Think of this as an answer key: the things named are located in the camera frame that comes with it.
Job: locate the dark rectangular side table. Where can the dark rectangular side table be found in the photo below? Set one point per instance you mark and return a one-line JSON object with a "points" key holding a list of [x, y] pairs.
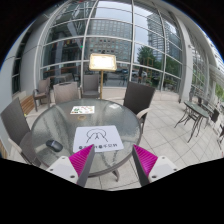
{"points": [[193, 112]]}

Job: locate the colourful menu card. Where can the colourful menu card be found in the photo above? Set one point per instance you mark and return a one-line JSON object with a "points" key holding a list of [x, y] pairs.
{"points": [[83, 110]]}

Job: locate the wooden menu board stand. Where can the wooden menu board stand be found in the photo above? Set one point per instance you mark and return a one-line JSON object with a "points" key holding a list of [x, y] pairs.
{"points": [[102, 62]]}

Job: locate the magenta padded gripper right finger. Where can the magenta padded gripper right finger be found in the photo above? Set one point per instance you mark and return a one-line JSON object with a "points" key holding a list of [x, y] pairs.
{"points": [[149, 167]]}

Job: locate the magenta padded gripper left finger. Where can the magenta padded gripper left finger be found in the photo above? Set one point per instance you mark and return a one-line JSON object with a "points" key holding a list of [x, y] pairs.
{"points": [[75, 168]]}

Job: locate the grey wicker chair right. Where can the grey wicker chair right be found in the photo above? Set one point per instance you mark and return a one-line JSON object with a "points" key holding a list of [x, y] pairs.
{"points": [[137, 100]]}

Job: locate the white printed mouse pad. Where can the white printed mouse pad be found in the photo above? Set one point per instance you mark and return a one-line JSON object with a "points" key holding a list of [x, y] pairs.
{"points": [[103, 138]]}

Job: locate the grey wicker chair near left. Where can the grey wicker chair near left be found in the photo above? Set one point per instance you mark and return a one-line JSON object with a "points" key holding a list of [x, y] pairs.
{"points": [[19, 133]]}

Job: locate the round glass patio table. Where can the round glass patio table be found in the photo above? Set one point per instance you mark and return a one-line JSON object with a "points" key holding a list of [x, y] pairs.
{"points": [[66, 128]]}

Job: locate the black computer mouse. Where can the black computer mouse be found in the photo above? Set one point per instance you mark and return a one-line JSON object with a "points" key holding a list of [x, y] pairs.
{"points": [[54, 145]]}

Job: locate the dark chair by side table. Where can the dark chair by side table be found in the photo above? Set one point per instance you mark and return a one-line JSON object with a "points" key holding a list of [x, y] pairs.
{"points": [[213, 115]]}

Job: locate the grey wicker chair far left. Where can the grey wicker chair far left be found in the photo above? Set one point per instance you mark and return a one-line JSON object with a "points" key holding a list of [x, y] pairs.
{"points": [[42, 92]]}

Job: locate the grey wicker chair back left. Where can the grey wicker chair back left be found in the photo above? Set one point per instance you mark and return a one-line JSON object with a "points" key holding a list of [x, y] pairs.
{"points": [[64, 92]]}

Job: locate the grey wicker chair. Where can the grey wicker chair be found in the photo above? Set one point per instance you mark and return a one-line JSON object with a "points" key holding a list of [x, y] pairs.
{"points": [[42, 92], [137, 100], [64, 92], [19, 133], [90, 85]]}

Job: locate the grey wicker chair back centre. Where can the grey wicker chair back centre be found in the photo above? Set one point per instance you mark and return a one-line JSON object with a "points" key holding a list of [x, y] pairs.
{"points": [[90, 85]]}

